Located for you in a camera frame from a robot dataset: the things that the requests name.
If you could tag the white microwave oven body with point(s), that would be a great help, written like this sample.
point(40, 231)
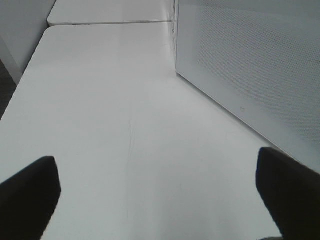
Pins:
point(173, 15)

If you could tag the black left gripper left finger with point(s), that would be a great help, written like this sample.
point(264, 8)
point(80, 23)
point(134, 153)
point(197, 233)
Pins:
point(28, 200)

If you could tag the white microwave door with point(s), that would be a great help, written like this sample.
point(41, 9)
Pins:
point(259, 59)

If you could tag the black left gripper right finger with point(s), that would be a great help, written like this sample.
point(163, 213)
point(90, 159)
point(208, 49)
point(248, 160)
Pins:
point(291, 193)

